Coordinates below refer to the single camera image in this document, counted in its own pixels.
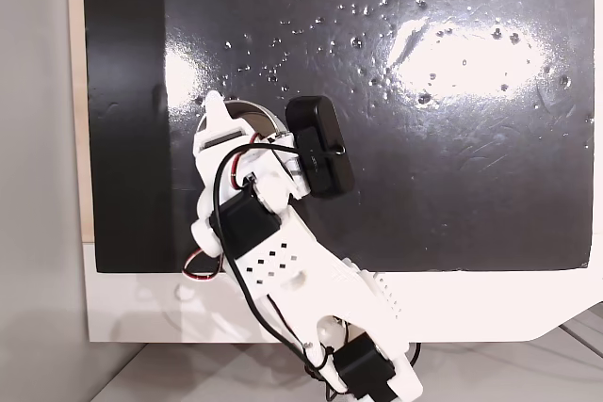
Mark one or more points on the black camera box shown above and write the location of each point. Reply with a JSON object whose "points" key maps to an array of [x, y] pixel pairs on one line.
{"points": [[325, 162]]}

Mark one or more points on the dark glossy table mat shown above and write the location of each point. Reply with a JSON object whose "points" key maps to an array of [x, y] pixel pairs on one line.
{"points": [[424, 162]]}

